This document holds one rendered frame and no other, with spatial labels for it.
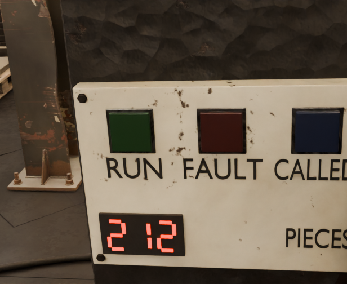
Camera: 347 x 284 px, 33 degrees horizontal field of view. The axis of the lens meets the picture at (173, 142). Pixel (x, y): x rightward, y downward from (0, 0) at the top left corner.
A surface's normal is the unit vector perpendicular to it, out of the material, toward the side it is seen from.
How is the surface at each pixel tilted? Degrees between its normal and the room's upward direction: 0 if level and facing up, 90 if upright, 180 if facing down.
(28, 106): 90
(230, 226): 90
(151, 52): 90
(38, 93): 90
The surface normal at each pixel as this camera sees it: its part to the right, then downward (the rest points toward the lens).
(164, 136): -0.14, 0.36
